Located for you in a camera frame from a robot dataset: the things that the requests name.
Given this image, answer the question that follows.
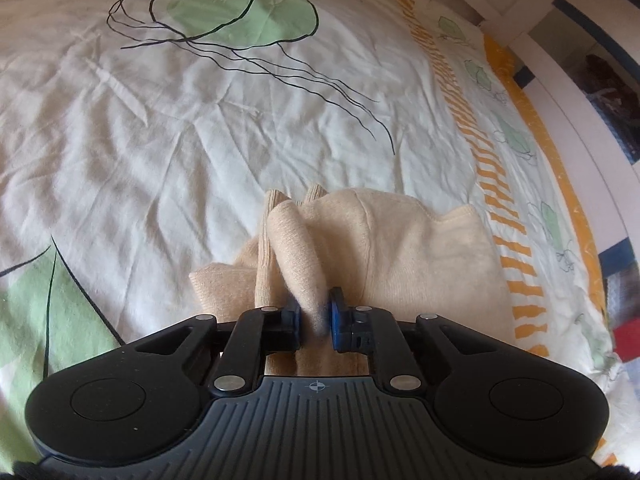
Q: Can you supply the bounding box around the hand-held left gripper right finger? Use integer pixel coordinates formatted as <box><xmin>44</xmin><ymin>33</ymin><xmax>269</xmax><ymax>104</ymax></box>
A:
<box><xmin>327</xmin><ymin>286</ymin><xmax>506</xmax><ymax>395</ymax></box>

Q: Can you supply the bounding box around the white wooden bed frame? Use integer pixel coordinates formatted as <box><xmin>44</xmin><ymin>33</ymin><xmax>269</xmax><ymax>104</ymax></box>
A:
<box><xmin>415</xmin><ymin>0</ymin><xmax>640</xmax><ymax>241</ymax></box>

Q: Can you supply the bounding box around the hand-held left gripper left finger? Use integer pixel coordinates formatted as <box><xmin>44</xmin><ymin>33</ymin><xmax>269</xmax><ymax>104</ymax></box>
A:
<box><xmin>132</xmin><ymin>299</ymin><xmax>303</xmax><ymax>395</ymax></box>

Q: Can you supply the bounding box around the white blue shelf unit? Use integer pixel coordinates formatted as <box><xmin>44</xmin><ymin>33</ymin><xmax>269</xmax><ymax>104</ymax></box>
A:
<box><xmin>515</xmin><ymin>0</ymin><xmax>640</xmax><ymax>171</ymax></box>

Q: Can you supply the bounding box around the colourful patchwork cloth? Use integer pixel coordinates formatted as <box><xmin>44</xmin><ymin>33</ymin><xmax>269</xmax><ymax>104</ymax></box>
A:
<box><xmin>597</xmin><ymin>237</ymin><xmax>640</xmax><ymax>386</ymax></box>

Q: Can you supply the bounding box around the white leaf print duvet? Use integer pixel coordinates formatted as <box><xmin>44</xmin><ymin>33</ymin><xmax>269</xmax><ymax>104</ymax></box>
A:
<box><xmin>0</xmin><ymin>0</ymin><xmax>621</xmax><ymax>461</ymax></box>

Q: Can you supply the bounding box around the yellow bed sheet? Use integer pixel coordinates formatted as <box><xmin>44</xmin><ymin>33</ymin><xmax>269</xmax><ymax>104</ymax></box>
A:
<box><xmin>481</xmin><ymin>34</ymin><xmax>607</xmax><ymax>283</ymax></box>

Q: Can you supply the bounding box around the beige knit sweater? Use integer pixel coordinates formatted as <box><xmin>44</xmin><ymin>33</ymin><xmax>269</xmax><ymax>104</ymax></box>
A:
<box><xmin>189</xmin><ymin>183</ymin><xmax>517</xmax><ymax>378</ymax></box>

